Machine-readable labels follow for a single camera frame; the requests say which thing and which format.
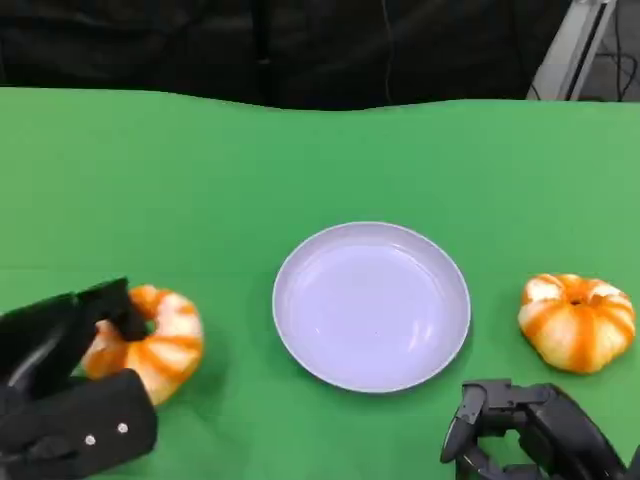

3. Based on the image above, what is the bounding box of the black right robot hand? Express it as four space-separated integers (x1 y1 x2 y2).
439 378 629 480

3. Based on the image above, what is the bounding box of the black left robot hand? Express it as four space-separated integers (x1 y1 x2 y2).
0 277 160 480

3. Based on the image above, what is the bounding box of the orange white toy bread roll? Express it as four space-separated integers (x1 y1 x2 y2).
517 272 637 375
79 284 205 406

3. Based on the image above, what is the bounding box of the lilac plate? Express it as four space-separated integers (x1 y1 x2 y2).
271 221 472 394

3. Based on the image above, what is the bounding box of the green table cloth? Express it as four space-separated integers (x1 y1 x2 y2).
0 87 640 480

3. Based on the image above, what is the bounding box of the grey metal stand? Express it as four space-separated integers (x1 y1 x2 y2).
525 0 626 101

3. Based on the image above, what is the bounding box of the black backdrop curtain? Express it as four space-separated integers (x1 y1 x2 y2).
0 0 574 111

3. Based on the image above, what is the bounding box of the black floor cable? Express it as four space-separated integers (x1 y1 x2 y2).
597 37 640 103

